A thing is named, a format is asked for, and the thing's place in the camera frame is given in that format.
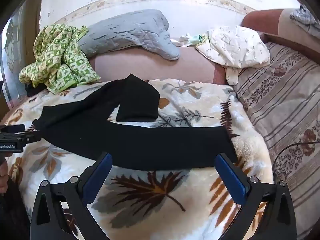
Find grey plaid cloth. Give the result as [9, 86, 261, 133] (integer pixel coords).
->
[290, 5, 320, 38]

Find person's left hand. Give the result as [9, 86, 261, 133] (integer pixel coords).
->
[0, 164, 9, 194]

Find grey quilted pillow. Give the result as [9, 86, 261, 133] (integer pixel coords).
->
[77, 9, 181, 60]

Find mirrored wooden wardrobe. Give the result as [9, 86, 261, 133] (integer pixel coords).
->
[0, 5, 42, 110]

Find dark cloth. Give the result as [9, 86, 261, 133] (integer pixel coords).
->
[25, 82, 48, 98]

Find white printed pillow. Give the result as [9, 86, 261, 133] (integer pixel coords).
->
[195, 26, 271, 85]

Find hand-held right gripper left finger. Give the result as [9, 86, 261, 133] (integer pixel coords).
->
[30, 152, 113, 240]

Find pink mattress cover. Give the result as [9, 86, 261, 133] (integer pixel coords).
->
[89, 39, 233, 84]

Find green patterned quilt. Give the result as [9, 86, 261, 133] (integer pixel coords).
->
[19, 24, 100, 95]

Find leaf print fleece blanket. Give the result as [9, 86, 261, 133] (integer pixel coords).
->
[0, 79, 275, 240]

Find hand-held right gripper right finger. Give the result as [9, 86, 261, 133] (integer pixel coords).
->
[215, 152, 298, 240]

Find brown beige headboard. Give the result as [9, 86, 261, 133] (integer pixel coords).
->
[241, 9, 320, 65]

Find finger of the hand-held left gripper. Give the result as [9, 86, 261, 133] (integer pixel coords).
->
[24, 132, 43, 143]

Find black pants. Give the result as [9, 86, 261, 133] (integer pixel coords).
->
[32, 74, 238, 170]

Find striped floral bed sheet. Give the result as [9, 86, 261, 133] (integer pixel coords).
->
[232, 41, 320, 240]

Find black cable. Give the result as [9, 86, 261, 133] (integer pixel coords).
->
[272, 141, 320, 180]

